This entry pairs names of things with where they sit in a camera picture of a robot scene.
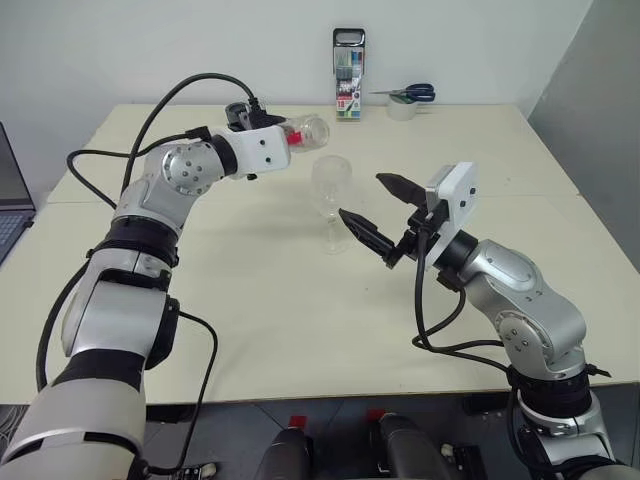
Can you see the grey partition panel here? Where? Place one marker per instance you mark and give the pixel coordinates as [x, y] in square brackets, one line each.
[600, 125]

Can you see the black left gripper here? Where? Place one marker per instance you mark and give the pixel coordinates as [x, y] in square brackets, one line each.
[236, 117]

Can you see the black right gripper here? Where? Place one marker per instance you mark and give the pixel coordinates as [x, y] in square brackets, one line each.
[415, 227]

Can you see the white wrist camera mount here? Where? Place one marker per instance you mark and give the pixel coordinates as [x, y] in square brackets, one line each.
[460, 200]
[260, 150]

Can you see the grey laptop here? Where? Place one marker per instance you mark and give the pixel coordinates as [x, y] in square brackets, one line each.
[10, 220]

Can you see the clear wine glass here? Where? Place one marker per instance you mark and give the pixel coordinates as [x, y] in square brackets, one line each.
[330, 175]

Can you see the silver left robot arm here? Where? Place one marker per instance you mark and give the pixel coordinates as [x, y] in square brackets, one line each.
[165, 190]

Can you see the white tape roll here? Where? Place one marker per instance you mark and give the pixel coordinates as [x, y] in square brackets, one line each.
[401, 111]

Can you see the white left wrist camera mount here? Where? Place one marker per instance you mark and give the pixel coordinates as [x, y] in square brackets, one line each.
[260, 150]

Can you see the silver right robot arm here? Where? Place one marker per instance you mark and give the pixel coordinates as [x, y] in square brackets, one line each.
[525, 290]

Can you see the small red block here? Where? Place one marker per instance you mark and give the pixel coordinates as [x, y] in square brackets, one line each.
[298, 422]
[375, 416]

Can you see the dark rounded cylinder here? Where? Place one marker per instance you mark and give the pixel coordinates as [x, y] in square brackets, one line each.
[285, 455]
[410, 450]

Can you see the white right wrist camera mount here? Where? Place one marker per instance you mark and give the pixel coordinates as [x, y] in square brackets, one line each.
[460, 200]

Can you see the marker pen set box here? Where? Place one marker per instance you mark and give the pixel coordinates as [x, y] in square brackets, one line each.
[347, 75]

